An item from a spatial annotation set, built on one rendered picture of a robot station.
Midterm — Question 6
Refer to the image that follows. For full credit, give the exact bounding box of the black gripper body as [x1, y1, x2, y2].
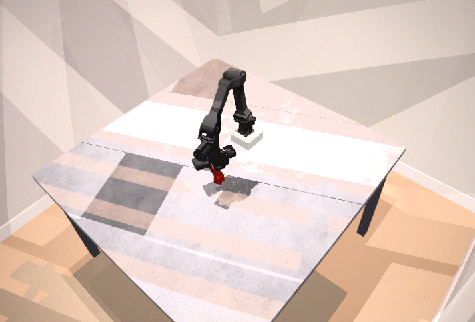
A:
[192, 145, 236, 171]

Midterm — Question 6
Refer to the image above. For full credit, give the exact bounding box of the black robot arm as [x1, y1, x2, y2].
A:
[193, 68, 256, 171]

